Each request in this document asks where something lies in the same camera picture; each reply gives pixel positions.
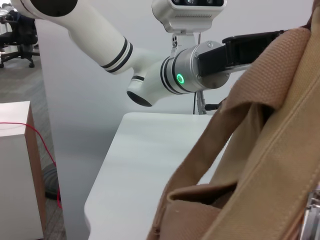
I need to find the khaki canvas food bag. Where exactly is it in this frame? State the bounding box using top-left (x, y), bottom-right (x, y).
top-left (146, 24), bottom-right (320, 240)

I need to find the left gripper connector cable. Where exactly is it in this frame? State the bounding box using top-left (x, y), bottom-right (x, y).
top-left (196, 90), bottom-right (222, 116)

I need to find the silver zipper pull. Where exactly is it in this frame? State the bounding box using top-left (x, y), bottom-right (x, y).
top-left (303, 182), bottom-right (320, 226)

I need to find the white cabinet with brown side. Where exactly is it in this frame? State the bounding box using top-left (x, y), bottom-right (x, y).
top-left (0, 100), bottom-right (48, 240)

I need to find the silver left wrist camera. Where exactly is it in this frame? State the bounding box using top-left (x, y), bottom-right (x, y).
top-left (151, 0), bottom-right (227, 60)

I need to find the grey round floor base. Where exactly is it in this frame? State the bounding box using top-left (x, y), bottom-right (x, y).
top-left (41, 163), bottom-right (61, 200)

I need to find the red cable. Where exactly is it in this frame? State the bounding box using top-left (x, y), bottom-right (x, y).
top-left (0, 121), bottom-right (63, 209)

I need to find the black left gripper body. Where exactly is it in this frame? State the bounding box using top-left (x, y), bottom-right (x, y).
top-left (196, 29), bottom-right (286, 77)

